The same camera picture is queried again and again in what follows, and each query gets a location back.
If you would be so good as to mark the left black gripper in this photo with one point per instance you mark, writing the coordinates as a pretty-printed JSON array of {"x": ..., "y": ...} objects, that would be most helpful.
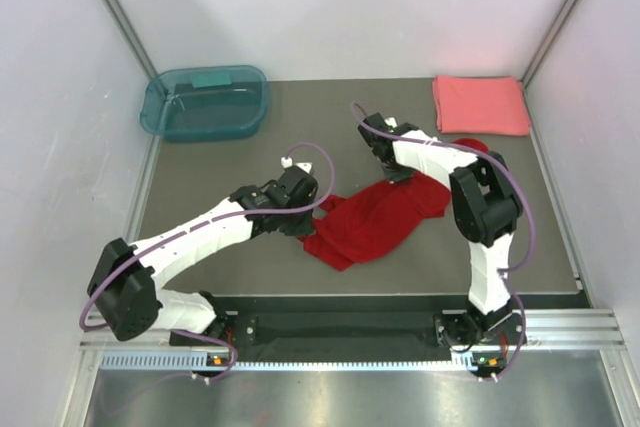
[{"x": 304, "y": 228}]

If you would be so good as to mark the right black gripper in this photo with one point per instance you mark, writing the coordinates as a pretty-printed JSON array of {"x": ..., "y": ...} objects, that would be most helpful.
[{"x": 402, "y": 175}]

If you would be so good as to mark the red t-shirt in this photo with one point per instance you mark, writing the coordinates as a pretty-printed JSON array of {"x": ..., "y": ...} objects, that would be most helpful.
[{"x": 373, "y": 222}]

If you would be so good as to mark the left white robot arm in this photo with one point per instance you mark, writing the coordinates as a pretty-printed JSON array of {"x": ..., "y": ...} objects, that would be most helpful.
[{"x": 129, "y": 284}]

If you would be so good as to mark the folded pink t-shirt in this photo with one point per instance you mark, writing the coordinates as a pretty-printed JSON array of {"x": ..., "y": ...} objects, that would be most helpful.
[{"x": 493, "y": 106}]

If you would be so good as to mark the teal plastic bin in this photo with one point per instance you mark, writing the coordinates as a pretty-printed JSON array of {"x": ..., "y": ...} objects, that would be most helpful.
[{"x": 206, "y": 104}]

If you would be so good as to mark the black mounting plate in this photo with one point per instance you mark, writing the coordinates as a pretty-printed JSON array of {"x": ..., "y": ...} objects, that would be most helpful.
[{"x": 355, "y": 336}]

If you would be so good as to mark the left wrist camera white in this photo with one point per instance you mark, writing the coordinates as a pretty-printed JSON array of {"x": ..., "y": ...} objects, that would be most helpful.
[{"x": 288, "y": 162}]

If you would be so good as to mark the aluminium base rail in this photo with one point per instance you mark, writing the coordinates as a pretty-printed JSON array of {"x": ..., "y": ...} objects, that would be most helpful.
[{"x": 564, "y": 330}]

